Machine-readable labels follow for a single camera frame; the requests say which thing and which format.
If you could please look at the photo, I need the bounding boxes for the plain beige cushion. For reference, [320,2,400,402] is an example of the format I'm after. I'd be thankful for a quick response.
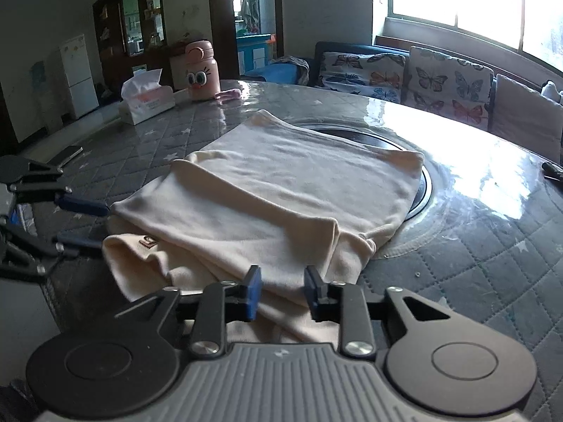
[488,74,563,166]

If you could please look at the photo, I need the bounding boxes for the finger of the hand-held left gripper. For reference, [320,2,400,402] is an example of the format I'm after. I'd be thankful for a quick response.
[0,224,104,279]
[0,156,110,217]

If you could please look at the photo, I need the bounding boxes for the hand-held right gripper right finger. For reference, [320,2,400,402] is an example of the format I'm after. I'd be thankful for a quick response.
[304,266,453,358]

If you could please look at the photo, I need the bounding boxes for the blue cabinet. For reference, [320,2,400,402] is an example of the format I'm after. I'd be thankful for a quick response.
[236,33,277,76]

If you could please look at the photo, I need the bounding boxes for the white refrigerator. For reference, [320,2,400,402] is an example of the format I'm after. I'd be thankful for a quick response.
[58,34,100,120]

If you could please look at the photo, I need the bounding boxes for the black round table hob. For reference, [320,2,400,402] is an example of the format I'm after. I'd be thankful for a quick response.
[303,124,434,223]

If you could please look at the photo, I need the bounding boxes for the pink duck water bottle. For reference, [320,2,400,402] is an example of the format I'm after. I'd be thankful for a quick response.
[184,40,219,101]

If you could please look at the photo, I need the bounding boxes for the cream garment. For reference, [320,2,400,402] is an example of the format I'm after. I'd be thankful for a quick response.
[102,109,425,344]

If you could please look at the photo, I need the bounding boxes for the white tissue box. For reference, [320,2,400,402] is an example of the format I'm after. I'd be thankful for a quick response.
[121,69,177,126]

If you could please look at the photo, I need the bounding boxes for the white plush toy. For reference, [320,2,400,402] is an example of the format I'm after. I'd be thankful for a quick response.
[540,80,563,106]

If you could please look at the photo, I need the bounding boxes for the grey quilted star table cover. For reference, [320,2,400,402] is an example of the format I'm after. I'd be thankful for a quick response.
[0,79,563,422]

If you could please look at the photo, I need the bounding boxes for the dark wooden display cabinet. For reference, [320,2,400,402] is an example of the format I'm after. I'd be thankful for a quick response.
[92,0,177,94]

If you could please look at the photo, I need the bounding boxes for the smartphone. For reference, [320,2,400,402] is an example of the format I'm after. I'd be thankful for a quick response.
[56,145,84,166]

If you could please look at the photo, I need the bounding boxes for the blue cloth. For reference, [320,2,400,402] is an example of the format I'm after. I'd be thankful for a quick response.
[252,56,313,85]

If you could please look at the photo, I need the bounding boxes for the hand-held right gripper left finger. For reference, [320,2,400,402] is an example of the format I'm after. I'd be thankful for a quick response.
[113,266,263,359]

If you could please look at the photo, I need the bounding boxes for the butterfly print cushion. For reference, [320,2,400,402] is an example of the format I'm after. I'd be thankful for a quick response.
[317,51,406,103]
[402,46,496,132]

